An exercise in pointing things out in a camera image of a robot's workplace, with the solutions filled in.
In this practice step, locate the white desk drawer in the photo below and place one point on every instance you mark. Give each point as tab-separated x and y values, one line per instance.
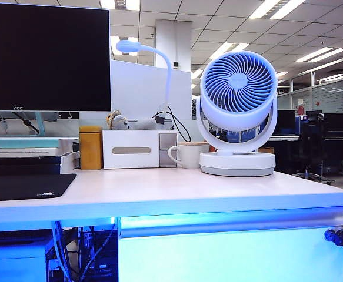
233	258

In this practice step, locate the black drawer lock with keys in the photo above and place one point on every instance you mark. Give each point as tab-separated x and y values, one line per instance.
337	236

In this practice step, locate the white mug with wooden lid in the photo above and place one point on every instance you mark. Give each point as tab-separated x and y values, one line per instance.
189	157

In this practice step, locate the grey plush toy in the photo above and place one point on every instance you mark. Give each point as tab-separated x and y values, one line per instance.
144	123

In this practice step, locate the white tissue box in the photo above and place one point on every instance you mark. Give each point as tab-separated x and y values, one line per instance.
130	141

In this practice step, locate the tan white plush toy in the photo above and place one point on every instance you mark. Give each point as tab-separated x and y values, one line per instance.
118	121

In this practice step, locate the white round desk fan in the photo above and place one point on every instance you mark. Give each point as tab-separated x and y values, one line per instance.
239	164

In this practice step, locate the yellow rectangular tin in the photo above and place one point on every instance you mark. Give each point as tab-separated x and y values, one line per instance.
91	151

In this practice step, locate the white gooseneck desk lamp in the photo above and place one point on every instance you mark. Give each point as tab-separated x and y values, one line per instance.
128	46

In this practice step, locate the ceiling fluorescent light fixture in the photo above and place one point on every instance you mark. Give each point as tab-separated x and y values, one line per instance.
263	8
221	50
313	55

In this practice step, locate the white thick book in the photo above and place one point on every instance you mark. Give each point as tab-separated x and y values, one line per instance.
68	161

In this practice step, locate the black background monitor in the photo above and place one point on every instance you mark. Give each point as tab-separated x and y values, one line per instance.
286	120

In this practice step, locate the teal monitor stand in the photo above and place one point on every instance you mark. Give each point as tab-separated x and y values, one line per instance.
40	123

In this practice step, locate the red round sign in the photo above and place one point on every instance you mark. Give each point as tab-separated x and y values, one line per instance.
300	110

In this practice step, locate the black computer tower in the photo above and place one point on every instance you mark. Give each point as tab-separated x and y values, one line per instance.
99	258

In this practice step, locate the black office chair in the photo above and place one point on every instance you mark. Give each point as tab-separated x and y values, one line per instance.
312	147

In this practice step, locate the teal book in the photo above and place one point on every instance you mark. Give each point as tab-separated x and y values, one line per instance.
18	143

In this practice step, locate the black AOC computer monitor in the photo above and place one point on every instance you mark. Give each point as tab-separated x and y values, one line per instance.
41	58

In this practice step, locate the black book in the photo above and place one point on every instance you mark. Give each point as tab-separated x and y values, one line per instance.
18	170
18	160

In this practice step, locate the white flat book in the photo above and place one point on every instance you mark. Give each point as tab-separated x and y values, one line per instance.
15	151

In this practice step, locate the black mouse pad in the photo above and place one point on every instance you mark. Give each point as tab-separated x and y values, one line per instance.
18	186

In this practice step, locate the white computer case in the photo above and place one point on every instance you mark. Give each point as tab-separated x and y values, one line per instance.
12	261

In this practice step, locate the small white wall device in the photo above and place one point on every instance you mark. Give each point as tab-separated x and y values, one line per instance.
175	64

